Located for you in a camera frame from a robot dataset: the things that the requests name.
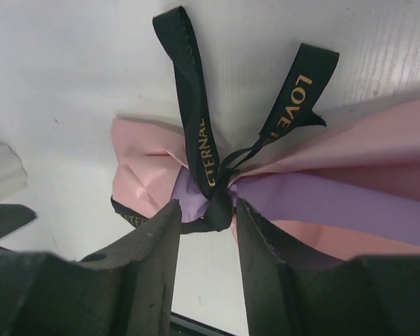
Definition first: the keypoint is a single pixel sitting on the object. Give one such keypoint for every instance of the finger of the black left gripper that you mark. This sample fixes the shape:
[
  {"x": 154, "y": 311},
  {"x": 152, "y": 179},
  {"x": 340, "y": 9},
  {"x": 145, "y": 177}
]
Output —
[{"x": 14, "y": 217}]

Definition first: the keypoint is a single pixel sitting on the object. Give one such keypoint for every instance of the black ribbon gold lettering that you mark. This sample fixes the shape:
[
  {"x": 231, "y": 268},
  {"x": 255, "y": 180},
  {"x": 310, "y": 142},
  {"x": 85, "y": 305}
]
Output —
[{"x": 157, "y": 165}]

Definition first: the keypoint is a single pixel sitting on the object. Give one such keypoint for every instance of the purple tissue paper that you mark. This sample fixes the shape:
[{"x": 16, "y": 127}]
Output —
[{"x": 335, "y": 218}]

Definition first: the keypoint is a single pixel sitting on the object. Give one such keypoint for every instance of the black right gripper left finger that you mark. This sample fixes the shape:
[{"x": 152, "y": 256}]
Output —
[{"x": 123, "y": 289}]

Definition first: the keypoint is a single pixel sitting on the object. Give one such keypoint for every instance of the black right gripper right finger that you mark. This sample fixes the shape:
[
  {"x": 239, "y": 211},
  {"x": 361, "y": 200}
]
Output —
[{"x": 291, "y": 288}]

